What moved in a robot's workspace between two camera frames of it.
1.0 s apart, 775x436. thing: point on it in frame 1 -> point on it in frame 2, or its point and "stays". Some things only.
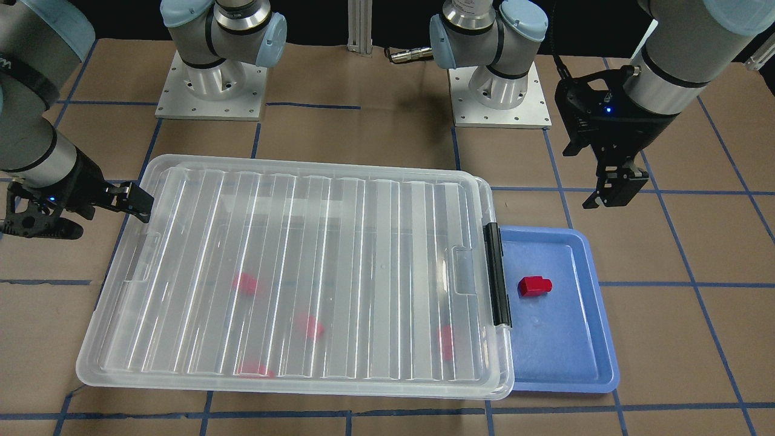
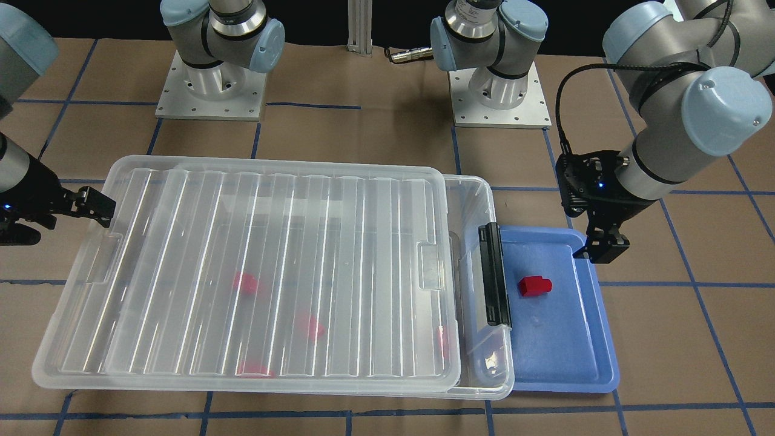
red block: [531, 286] stays
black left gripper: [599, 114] -> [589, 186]
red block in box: [247, 284] stays
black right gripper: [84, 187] -> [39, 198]
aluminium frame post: [359, 26] stays
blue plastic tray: [563, 337] stays
